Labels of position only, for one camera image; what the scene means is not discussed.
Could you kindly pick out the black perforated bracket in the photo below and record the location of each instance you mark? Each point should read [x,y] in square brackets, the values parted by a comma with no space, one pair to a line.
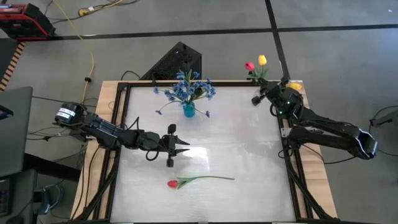
[177,62]

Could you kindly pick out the dark equipment cabinet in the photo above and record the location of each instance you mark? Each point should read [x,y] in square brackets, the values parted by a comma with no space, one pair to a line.
[18,199]

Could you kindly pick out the clear textured glass vase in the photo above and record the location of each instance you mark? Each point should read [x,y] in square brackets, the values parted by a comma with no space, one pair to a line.
[257,92]

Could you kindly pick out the yellow artificial tulip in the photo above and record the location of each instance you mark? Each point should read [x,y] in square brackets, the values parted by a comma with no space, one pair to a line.
[262,60]
[294,86]

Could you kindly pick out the red artificial tulip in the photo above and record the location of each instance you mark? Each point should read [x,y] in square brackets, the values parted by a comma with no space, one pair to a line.
[173,183]
[249,66]

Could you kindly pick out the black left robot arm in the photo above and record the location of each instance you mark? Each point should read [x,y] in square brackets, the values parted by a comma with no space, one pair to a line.
[102,129]

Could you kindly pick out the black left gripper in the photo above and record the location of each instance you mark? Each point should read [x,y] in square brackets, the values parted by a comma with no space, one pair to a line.
[155,141]

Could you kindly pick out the yellow power plug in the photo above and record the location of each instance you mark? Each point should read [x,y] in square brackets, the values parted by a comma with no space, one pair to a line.
[82,12]

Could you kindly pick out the blue glass vase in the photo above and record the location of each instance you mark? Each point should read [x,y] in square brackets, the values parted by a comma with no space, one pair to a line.
[188,111]

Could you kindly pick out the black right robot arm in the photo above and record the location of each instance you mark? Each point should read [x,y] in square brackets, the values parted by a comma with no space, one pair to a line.
[326,130]

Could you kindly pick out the black aluminium table frame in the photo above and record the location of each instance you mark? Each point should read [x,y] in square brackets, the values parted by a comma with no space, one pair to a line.
[217,84]

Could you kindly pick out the wooden table board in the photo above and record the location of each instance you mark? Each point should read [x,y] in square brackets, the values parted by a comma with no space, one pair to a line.
[104,99]

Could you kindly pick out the blue artificial flower bunch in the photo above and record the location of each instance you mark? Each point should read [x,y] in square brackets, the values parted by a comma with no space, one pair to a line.
[202,88]
[172,93]

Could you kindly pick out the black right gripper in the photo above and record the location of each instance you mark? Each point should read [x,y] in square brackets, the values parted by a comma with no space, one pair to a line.
[275,95]

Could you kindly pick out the grey desk surface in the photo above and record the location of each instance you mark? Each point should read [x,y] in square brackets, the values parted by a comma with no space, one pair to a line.
[15,130]

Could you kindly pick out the red black tool box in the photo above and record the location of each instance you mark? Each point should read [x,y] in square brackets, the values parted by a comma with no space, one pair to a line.
[18,23]

